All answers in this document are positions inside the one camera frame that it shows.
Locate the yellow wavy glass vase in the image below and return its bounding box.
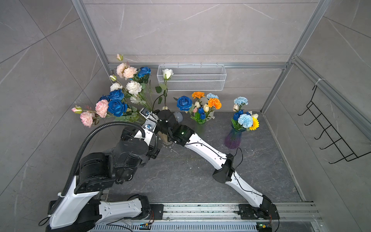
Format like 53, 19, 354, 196
158, 132, 174, 148

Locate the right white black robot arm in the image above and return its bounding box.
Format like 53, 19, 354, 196
153, 110, 280, 220

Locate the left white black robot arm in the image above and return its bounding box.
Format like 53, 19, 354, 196
45, 129, 160, 232

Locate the small grey round vase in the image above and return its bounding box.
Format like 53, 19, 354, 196
174, 112, 184, 123

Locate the clear green glass vase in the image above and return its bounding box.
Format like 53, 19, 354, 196
194, 122, 205, 136

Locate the light blue carnation middle vase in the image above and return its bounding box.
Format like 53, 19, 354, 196
206, 93, 219, 99

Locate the purple glass vase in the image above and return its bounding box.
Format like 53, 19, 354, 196
224, 128, 246, 149

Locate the yellow sunflower purple vase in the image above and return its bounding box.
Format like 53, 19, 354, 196
249, 118, 260, 131

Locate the orange carnation small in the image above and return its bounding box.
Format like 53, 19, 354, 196
192, 91, 205, 99

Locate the pink rose middle left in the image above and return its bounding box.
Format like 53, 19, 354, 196
95, 100, 109, 118

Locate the pink rose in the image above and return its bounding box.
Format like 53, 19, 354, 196
95, 100, 109, 118
80, 111, 94, 128

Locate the pink rose lower left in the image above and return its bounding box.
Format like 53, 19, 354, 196
80, 111, 94, 128

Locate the blue rose upper left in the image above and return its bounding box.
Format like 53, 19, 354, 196
108, 89, 125, 101

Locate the orange carnation large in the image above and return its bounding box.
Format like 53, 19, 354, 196
208, 98, 222, 110

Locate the white rose tall stem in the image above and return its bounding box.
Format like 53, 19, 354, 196
162, 69, 174, 80

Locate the blue rose top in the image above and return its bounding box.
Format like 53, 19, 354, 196
138, 67, 151, 78

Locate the small white rose left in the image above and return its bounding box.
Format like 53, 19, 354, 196
110, 82, 123, 92

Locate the pink rose bud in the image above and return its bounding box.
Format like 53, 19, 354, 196
71, 106, 83, 114

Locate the peach rose pair top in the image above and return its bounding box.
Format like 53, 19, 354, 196
117, 63, 138, 79

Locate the light blue carnation upper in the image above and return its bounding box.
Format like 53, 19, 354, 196
234, 97, 248, 106

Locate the light blue carnation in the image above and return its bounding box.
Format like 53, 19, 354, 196
234, 97, 248, 106
237, 114, 253, 128

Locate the light blue carnation lower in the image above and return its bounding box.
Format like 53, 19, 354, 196
237, 114, 253, 128

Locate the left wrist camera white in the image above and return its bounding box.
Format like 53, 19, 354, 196
143, 119, 156, 145

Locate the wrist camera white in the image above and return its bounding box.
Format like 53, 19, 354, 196
143, 119, 156, 145
140, 108, 158, 122

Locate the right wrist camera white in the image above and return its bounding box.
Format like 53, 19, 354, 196
140, 108, 158, 122

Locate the black corrugated cable conduit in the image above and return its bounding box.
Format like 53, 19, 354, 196
47, 121, 146, 215

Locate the metal base rail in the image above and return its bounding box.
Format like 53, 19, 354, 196
93, 202, 327, 232

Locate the black wire hook rack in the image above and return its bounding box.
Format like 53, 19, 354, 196
298, 85, 371, 164

